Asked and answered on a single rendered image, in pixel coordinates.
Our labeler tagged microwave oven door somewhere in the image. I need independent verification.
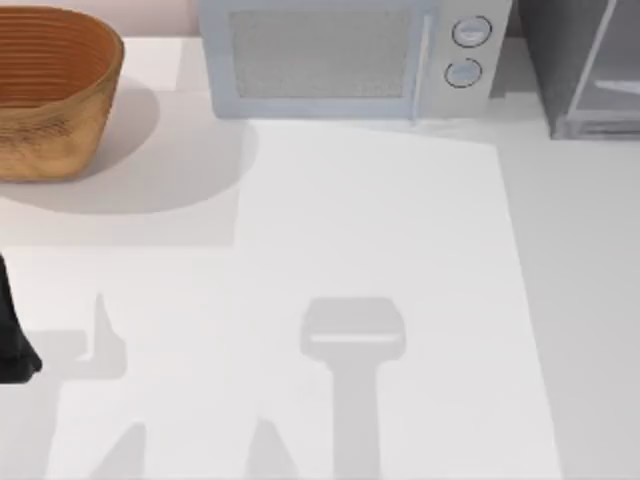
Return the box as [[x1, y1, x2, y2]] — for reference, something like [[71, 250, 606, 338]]
[[198, 0, 432, 121]]

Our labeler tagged round microwave knob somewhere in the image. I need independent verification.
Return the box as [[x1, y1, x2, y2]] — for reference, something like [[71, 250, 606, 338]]
[[443, 56, 484, 90], [451, 14, 494, 48]]

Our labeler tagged pale microwave oven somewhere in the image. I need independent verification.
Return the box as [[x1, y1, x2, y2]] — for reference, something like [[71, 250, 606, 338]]
[[197, 0, 515, 125]]

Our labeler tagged brown wicker basket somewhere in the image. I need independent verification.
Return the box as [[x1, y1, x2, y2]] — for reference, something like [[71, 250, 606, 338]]
[[0, 5, 126, 183]]

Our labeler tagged grey cabinet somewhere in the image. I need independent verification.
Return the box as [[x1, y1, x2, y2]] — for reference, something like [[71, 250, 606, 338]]
[[516, 0, 640, 141]]

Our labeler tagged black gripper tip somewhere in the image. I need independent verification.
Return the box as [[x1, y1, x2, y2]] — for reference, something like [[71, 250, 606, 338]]
[[0, 253, 43, 385]]

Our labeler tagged microwave door handle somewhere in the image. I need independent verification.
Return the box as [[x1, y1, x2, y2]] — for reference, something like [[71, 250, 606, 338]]
[[411, 14, 433, 126]]

